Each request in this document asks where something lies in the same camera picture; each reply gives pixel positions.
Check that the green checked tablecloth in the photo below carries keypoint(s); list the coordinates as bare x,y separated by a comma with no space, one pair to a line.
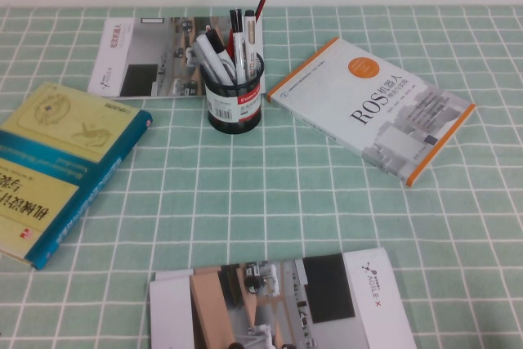
245,210

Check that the AgileX brochure with logo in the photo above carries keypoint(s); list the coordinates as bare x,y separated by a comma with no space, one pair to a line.
286,304

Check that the grey marker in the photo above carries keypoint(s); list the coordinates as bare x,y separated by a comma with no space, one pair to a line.
204,55

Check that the red and black pencil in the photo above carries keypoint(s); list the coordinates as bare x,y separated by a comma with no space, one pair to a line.
260,7

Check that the white orange ROS book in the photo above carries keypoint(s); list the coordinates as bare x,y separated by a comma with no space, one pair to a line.
367,91

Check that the yellow and teal hardcover book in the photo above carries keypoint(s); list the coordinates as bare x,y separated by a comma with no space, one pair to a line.
61,140

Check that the red pen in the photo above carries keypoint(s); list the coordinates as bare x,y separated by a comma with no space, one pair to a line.
231,44

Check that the tall white marker black cap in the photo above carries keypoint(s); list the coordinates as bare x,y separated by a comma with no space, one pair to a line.
250,38

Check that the white marker with black ends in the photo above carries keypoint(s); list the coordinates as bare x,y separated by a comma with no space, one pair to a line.
238,50

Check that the AgileX brochure with Chinese title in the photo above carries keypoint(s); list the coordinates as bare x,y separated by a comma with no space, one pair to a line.
143,59

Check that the black mesh pen holder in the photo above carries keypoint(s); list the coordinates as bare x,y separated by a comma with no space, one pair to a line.
233,117

